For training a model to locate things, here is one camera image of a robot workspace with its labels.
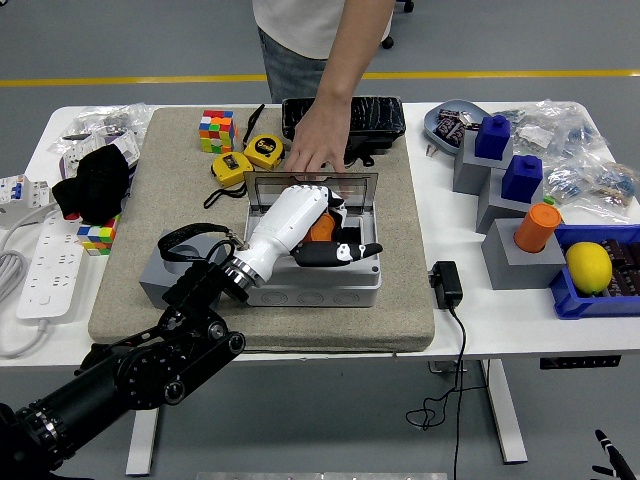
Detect person's left hand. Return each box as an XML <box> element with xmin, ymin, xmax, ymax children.
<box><xmin>283</xmin><ymin>98</ymin><xmax>352</xmax><ymax>177</ymax></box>

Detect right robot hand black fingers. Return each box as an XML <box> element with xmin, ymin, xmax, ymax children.
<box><xmin>591</xmin><ymin>428</ymin><xmax>637</xmax><ymax>480</ymax></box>

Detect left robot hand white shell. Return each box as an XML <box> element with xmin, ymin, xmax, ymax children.
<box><xmin>231</xmin><ymin>184</ymin><xmax>385</xmax><ymax>289</ymax></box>

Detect orange cylinder battery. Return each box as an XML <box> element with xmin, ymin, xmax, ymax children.
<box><xmin>306</xmin><ymin>213</ymin><xmax>338</xmax><ymax>244</ymax></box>

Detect grey electrical box clear lid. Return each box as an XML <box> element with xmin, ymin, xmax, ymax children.
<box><xmin>238</xmin><ymin>170</ymin><xmax>384</xmax><ymax>309</ymax></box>

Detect yellow tape measure 5m print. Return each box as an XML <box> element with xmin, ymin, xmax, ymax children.
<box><xmin>242</xmin><ymin>133</ymin><xmax>287</xmax><ymax>173</ymax></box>

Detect black wrapped device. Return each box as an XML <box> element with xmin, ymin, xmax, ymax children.
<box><xmin>281</xmin><ymin>94</ymin><xmax>407</xmax><ymax>169</ymax></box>

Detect black tweezers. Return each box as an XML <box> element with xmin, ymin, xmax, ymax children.
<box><xmin>242</xmin><ymin>103</ymin><xmax>267</xmax><ymax>152</ymax></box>

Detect black table control panel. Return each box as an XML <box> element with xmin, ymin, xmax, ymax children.
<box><xmin>538</xmin><ymin>354</ymin><xmax>623</xmax><ymax>371</ymax></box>

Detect large Rubik's cube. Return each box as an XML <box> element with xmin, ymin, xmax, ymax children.
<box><xmin>198</xmin><ymin>109</ymin><xmax>240</xmax><ymax>155</ymax></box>

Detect grey-brown mat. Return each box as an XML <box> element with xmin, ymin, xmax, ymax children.
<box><xmin>87</xmin><ymin>105</ymin><xmax>437</xmax><ymax>355</ymax></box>

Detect person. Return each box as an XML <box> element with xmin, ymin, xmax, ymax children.
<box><xmin>251</xmin><ymin>0</ymin><xmax>396</xmax><ymax>105</ymax></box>

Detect light blue dish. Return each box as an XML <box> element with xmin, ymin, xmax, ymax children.
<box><xmin>423</xmin><ymin>99</ymin><xmax>494</xmax><ymax>151</ymax></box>

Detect white table leg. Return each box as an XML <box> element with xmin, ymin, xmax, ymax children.
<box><xmin>124</xmin><ymin>368</ymin><xmax>167</xmax><ymax>477</ymax></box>
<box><xmin>479</xmin><ymin>359</ymin><xmax>529</xmax><ymax>466</ymax></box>

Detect black office chair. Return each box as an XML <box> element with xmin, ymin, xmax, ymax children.
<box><xmin>381</xmin><ymin>0</ymin><xmax>416</xmax><ymax>50</ymax></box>

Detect grey block with round hole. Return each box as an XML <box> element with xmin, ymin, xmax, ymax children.
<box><xmin>138</xmin><ymin>228</ymin><xmax>237</xmax><ymax>309</ymax></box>

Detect blue plastic bin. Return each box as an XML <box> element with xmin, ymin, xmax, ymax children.
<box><xmin>548</xmin><ymin>223</ymin><xmax>640</xmax><ymax>321</ymax></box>

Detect blue plastic block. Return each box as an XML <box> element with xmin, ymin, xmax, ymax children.
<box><xmin>500</xmin><ymin>154</ymin><xmax>545</xmax><ymax>205</ymax></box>
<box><xmin>474</xmin><ymin>114</ymin><xmax>513</xmax><ymax>163</ymax></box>

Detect black power adapter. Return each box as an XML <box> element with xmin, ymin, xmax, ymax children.
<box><xmin>428</xmin><ymin>260</ymin><xmax>465</xmax><ymax>311</ymax></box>

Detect brown components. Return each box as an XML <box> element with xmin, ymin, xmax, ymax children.
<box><xmin>598</xmin><ymin>238</ymin><xmax>640</xmax><ymax>301</ymax></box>

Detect small Rubik's cube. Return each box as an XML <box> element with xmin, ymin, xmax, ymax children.
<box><xmin>76</xmin><ymin>214</ymin><xmax>123</xmax><ymax>258</ymax></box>

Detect yellow lemon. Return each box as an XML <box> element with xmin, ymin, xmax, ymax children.
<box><xmin>564</xmin><ymin>241</ymin><xmax>614</xmax><ymax>295</ymax></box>

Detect black cloth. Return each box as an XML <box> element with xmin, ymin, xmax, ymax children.
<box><xmin>51</xmin><ymin>144</ymin><xmax>133</xmax><ymax>225</ymax></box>

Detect clear bag of parts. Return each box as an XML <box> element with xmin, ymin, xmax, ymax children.
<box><xmin>49</xmin><ymin>101</ymin><xmax>157</xmax><ymax>156</ymax></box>
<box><xmin>542</xmin><ymin>148</ymin><xmax>640</xmax><ymax>225</ymax></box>
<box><xmin>499</xmin><ymin>99</ymin><xmax>602</xmax><ymax>161</ymax></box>

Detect orange cylinder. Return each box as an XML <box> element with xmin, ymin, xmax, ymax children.
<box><xmin>513</xmin><ymin>201</ymin><xmax>564</xmax><ymax>254</ymax></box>

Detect white power strip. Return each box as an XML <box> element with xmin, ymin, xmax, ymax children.
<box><xmin>15</xmin><ymin>211</ymin><xmax>90</xmax><ymax>322</ymax></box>

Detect white circuit breaker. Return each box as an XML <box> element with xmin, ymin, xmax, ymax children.
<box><xmin>0</xmin><ymin>174</ymin><xmax>57</xmax><ymax>209</ymax></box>

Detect yellow tape measure black strap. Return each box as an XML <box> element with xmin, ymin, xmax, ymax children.
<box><xmin>203</xmin><ymin>151</ymin><xmax>256</xmax><ymax>210</ymax></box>

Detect black adapter cord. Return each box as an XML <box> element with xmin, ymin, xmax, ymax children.
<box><xmin>405</xmin><ymin>303</ymin><xmax>489</xmax><ymax>480</ymax></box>

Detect metal bracket under table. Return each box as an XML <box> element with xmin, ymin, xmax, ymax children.
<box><xmin>428</xmin><ymin>360</ymin><xmax>469</xmax><ymax>375</ymax></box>

